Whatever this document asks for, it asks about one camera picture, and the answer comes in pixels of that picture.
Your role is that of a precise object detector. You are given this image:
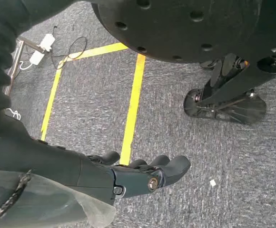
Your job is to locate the black caster wheel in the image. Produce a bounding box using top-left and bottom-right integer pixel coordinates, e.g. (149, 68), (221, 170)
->
(183, 53), (276, 125)

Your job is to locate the steel table frame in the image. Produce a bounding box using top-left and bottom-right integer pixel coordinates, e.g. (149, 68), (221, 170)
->
(3, 35), (45, 97)

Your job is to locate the clear plastic wrist cover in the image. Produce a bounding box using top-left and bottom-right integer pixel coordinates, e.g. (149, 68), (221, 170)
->
(0, 170), (116, 228)

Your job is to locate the white cable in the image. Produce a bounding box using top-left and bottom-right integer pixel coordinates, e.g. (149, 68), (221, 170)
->
(6, 61), (33, 122)

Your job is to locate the black braided cable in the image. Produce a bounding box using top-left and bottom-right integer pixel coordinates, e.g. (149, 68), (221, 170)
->
(0, 170), (32, 222)

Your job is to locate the white power adapter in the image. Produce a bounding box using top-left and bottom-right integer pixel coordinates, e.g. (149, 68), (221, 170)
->
(39, 33), (56, 53)

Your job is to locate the thin black cable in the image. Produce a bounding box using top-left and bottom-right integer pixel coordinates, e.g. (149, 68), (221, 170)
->
(51, 26), (88, 71)

